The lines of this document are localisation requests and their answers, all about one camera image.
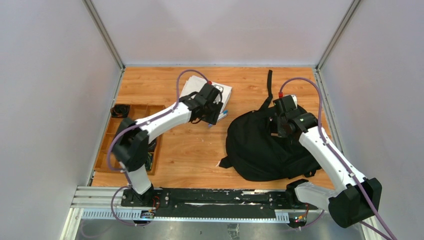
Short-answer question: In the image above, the black student backpack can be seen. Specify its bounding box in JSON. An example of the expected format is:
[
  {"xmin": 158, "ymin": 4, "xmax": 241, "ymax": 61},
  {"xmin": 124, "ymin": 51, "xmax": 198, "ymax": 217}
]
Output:
[{"xmin": 218, "ymin": 70, "xmax": 321, "ymax": 182}]

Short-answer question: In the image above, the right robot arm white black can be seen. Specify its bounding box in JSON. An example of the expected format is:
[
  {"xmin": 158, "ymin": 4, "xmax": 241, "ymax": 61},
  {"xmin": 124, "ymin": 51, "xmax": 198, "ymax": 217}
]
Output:
[{"xmin": 273, "ymin": 95, "xmax": 382, "ymax": 228}]

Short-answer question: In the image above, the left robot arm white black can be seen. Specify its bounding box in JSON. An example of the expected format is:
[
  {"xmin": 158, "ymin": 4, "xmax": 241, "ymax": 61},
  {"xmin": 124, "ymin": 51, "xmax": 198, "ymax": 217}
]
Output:
[{"xmin": 107, "ymin": 83, "xmax": 223, "ymax": 207}]

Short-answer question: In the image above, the folded white cloth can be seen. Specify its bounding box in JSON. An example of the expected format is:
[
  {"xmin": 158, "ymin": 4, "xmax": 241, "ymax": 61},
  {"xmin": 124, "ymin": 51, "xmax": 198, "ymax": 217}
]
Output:
[{"xmin": 180, "ymin": 75, "xmax": 233, "ymax": 113}]

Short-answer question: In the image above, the wooden compartment tray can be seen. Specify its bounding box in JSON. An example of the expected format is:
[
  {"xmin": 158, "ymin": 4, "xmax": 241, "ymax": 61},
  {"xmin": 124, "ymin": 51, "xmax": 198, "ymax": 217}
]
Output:
[{"xmin": 93, "ymin": 104, "xmax": 165, "ymax": 176}]

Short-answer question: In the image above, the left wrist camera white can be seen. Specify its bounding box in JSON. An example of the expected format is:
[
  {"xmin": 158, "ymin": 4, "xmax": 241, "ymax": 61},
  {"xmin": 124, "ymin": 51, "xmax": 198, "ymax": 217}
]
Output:
[{"xmin": 213, "ymin": 84, "xmax": 224, "ymax": 93}]

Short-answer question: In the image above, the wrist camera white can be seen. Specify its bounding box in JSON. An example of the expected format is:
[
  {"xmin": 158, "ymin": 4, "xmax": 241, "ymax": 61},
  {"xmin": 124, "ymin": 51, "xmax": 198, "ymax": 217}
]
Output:
[
  {"xmin": 213, "ymin": 84, "xmax": 224, "ymax": 93},
  {"xmin": 290, "ymin": 94, "xmax": 298, "ymax": 106}
]

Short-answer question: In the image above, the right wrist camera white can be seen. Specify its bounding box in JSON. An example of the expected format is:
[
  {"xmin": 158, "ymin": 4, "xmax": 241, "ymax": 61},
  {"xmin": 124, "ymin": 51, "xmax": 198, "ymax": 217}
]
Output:
[{"xmin": 290, "ymin": 94, "xmax": 298, "ymax": 106}]

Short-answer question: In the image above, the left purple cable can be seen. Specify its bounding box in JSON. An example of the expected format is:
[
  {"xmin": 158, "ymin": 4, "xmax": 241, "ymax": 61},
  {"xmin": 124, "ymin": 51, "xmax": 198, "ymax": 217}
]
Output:
[{"xmin": 106, "ymin": 69, "xmax": 213, "ymax": 228}]

